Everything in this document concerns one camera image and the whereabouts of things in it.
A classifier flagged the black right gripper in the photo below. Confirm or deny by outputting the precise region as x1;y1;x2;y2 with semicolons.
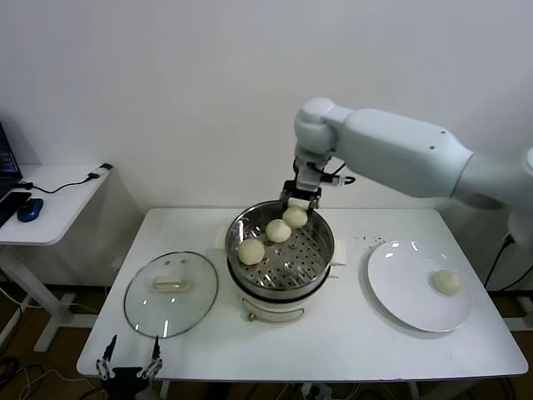
279;179;323;216

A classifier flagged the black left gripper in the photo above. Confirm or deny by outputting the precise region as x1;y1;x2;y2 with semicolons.
95;334;163;400

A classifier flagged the white steamed baozi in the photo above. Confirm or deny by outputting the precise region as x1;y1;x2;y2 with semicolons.
282;206;310;229
431;269;463;297
265;218;292;243
237;238;266;266

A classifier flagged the glass lid with cream handle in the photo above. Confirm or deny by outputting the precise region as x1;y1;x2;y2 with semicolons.
122;251;219;339

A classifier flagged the steel steamer basket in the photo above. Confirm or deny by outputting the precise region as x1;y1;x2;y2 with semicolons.
212;201;349;302

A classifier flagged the white oval plate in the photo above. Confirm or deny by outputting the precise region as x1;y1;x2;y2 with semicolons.
365;239;474;333

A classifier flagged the white side table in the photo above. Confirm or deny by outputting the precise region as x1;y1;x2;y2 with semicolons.
0;165;112;355

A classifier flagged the white side cabinet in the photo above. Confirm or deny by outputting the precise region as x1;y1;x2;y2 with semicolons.
456;199;533;334

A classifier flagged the blue computer mouse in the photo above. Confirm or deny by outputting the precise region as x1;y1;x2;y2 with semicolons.
15;198;43;224

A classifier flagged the white power strip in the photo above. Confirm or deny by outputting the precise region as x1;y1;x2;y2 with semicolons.
300;382;334;400

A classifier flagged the black flat device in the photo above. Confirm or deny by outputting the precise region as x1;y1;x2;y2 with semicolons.
0;192;31;228

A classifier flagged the black laptop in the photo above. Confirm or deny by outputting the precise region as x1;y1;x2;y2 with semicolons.
0;122;22;197

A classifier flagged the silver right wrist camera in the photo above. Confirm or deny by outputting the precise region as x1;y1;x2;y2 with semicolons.
296;156;325;193

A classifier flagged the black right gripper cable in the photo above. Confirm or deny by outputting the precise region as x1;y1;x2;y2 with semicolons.
320;162;357;187

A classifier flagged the black floor cable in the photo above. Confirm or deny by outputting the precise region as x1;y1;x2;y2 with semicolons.
0;357;47;400

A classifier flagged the black cable with white adapter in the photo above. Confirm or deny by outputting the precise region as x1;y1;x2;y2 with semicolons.
16;164;112;196

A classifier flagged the black hanging cable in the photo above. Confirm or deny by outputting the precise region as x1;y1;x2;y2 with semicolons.
482;240;533;293

